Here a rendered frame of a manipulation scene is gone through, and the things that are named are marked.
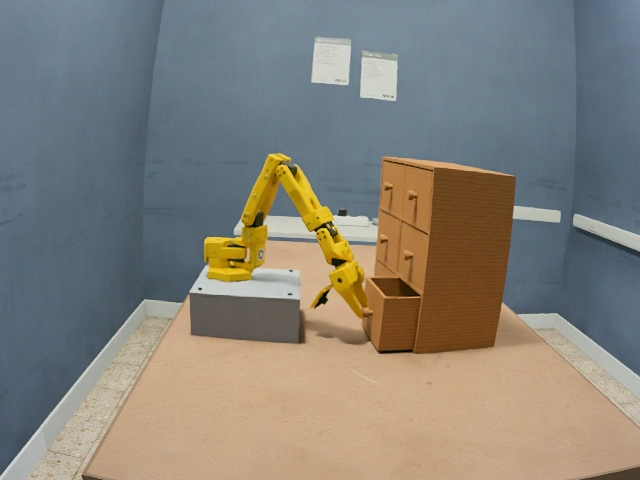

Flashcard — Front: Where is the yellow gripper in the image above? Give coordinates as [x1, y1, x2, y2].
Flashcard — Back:
[310, 261, 370, 319]

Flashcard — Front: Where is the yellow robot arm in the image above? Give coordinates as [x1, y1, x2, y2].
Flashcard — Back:
[207, 154, 355, 282]

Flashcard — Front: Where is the brown chest of drawers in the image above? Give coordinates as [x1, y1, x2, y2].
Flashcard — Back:
[374, 157, 516, 354]

